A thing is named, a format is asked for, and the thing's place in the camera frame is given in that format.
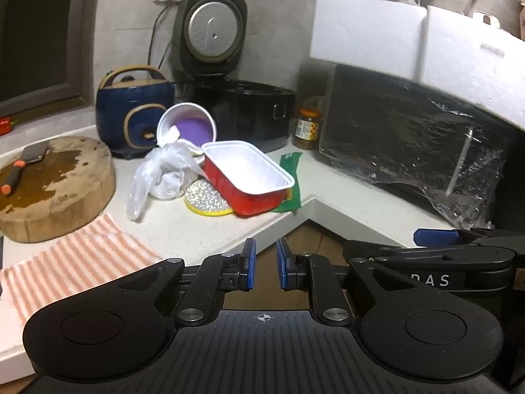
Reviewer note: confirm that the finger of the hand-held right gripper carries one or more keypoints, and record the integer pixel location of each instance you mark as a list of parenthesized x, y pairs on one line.
[(434, 238), (451, 259)]

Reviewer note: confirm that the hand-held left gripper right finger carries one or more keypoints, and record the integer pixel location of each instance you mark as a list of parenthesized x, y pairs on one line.
[(283, 262)]

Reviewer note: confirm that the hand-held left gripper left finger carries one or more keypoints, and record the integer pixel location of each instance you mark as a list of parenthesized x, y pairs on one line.
[(248, 262)]

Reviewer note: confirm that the white paper bowl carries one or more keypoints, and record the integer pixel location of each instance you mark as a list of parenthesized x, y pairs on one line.
[(192, 131)]

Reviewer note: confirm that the glittery round yellow coaster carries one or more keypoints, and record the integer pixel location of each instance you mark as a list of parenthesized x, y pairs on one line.
[(205, 199)]

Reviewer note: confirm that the red foil tray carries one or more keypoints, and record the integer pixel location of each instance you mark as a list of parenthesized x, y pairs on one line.
[(246, 168)]

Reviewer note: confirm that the green packet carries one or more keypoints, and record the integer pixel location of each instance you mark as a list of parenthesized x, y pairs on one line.
[(293, 164)]

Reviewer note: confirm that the black plastic-wrapped microwave oven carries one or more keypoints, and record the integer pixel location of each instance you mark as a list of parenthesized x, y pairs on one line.
[(389, 131)]

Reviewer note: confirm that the white plastic bag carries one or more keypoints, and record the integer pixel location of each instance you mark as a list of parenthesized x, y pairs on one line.
[(164, 172)]

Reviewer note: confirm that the orange-lidded glass jar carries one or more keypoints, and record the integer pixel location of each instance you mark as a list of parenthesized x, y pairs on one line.
[(307, 129)]

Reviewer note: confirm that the black rice cooker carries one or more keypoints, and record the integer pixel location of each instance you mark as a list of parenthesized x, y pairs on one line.
[(246, 111)]

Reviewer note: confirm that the orange striped cloth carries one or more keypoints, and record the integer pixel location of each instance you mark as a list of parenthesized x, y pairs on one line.
[(82, 254)]

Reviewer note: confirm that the round wooden chopping board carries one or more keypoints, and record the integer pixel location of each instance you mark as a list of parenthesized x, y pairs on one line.
[(61, 197)]

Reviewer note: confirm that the blue rice cooker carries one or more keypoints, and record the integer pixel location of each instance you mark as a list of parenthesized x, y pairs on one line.
[(123, 106)]

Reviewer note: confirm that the small red object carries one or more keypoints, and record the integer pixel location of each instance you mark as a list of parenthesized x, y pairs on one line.
[(4, 126)]

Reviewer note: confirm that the dark window frame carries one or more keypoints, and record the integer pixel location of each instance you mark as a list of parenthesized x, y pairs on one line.
[(88, 28)]

